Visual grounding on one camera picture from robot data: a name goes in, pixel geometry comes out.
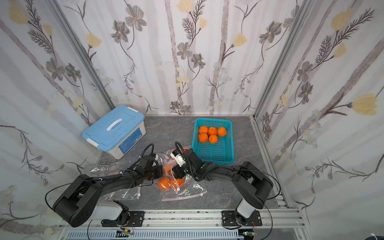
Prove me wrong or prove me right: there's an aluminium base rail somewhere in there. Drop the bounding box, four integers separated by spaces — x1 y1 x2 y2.
53 209 310 240

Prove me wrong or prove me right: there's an orange from bag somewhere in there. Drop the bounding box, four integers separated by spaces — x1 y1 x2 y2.
209 135 219 144

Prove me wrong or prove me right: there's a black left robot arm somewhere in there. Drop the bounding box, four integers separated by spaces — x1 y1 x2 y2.
49 144 163 228

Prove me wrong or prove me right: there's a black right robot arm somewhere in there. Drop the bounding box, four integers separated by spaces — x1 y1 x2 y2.
172 142 277 209

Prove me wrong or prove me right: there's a clear zip-top bag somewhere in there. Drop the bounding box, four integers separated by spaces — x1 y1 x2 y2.
86 160 142 201
154 146 208 202

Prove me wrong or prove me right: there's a teal plastic basket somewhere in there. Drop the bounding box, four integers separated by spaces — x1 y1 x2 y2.
191 118 235 165

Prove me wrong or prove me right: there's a blue lid storage box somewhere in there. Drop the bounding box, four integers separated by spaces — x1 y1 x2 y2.
82 105 146 160

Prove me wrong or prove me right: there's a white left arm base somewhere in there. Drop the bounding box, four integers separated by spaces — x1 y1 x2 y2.
89 200 145 228

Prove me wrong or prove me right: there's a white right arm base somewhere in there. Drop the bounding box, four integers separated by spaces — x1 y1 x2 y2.
221 199 263 230

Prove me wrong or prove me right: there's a clear zip-top bag front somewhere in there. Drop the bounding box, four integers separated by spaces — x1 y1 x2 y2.
86 160 142 201

